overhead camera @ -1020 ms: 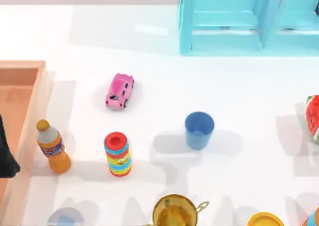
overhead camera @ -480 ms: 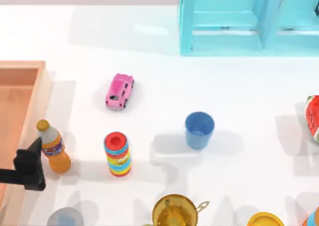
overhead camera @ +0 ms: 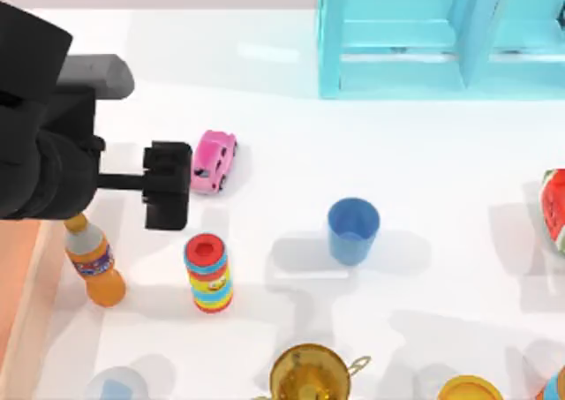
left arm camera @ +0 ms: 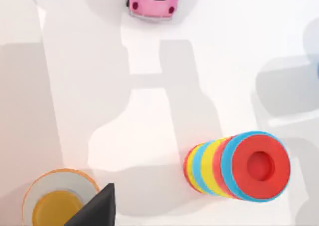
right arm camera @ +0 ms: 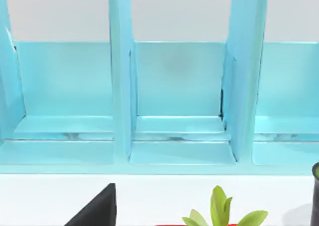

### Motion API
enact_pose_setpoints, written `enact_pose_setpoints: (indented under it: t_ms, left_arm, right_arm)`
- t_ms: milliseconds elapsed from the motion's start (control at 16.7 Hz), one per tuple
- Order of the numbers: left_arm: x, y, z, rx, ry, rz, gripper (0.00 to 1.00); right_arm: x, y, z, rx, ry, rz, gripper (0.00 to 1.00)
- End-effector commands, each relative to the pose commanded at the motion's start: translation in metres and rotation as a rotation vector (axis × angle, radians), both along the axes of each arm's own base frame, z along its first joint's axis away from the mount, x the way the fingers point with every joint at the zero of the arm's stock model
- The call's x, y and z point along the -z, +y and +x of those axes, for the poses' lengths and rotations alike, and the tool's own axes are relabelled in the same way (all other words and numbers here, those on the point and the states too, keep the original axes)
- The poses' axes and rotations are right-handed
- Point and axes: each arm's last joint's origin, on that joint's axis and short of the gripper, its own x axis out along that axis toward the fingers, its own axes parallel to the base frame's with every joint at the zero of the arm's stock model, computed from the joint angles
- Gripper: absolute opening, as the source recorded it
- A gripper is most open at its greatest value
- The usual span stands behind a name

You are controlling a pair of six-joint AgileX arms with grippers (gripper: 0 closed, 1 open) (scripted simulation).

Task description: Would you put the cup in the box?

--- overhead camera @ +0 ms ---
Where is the pink toy car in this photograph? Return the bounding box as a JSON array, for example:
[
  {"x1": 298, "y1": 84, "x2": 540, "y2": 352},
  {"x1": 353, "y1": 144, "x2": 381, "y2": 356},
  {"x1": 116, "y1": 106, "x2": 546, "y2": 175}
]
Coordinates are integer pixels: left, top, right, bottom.
[{"x1": 189, "y1": 129, "x2": 240, "y2": 197}]

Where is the orange drink bottle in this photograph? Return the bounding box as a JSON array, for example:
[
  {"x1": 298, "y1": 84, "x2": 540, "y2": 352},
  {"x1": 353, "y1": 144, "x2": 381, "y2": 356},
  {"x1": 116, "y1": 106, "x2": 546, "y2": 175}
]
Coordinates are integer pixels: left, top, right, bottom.
[{"x1": 63, "y1": 212, "x2": 128, "y2": 310}]

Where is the stack of coloured rings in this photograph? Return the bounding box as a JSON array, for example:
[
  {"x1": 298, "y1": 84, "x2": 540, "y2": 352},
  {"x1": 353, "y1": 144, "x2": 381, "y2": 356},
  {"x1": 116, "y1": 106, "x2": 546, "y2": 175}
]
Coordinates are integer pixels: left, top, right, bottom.
[{"x1": 183, "y1": 232, "x2": 236, "y2": 315}]

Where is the shallow salmon-coloured box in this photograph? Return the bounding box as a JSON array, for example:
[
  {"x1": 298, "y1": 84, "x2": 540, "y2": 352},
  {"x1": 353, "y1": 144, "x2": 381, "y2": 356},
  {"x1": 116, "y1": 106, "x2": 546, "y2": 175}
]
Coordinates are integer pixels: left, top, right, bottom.
[{"x1": 0, "y1": 216, "x2": 68, "y2": 400}]

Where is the pale blue clear cup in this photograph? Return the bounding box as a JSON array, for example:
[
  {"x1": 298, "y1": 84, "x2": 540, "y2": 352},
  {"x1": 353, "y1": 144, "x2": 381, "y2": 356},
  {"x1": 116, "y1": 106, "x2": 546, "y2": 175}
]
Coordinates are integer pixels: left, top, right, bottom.
[{"x1": 85, "y1": 366, "x2": 150, "y2": 400}]

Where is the gold trophy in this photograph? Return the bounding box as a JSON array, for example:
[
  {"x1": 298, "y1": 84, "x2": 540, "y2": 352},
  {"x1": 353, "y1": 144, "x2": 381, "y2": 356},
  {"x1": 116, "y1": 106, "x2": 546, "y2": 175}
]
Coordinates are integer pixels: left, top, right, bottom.
[{"x1": 263, "y1": 343, "x2": 373, "y2": 400}]

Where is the light blue rack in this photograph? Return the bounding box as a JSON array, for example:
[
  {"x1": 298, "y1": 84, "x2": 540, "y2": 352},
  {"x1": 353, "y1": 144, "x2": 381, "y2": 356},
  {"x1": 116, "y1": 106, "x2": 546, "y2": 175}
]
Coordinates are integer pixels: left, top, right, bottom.
[{"x1": 316, "y1": 0, "x2": 565, "y2": 102}]

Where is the yellow round lid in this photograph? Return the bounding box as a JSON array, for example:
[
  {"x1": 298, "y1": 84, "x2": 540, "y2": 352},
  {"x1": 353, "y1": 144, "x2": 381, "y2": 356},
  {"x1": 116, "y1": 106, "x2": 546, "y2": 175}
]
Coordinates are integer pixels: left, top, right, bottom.
[{"x1": 438, "y1": 374, "x2": 505, "y2": 400}]

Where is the watermelon slice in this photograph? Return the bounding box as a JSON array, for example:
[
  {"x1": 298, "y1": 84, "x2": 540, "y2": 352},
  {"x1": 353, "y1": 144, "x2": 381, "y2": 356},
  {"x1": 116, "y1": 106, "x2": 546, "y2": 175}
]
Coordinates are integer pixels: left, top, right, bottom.
[{"x1": 539, "y1": 168, "x2": 565, "y2": 256}]

